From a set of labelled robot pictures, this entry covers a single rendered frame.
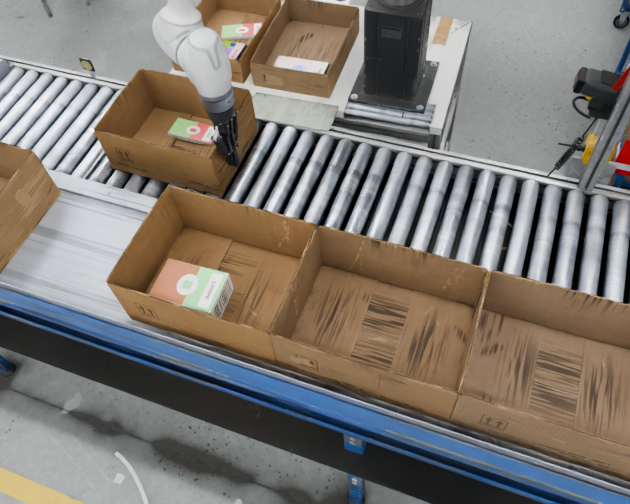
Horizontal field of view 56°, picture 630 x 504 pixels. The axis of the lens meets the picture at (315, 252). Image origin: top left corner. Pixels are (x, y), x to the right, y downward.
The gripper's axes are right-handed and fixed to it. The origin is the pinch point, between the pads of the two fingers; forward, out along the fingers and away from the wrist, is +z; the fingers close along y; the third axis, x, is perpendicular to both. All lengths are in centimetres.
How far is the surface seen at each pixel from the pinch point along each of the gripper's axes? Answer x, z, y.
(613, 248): -109, 11, 9
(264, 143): -1.6, 10.8, 17.0
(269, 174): -8.2, 10.9, 5.2
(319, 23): 2, 9, 79
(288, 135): -7.8, 10.7, 22.5
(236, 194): -1.7, 10.9, -5.3
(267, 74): 6.8, 4.4, 41.5
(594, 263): -105, 10, 2
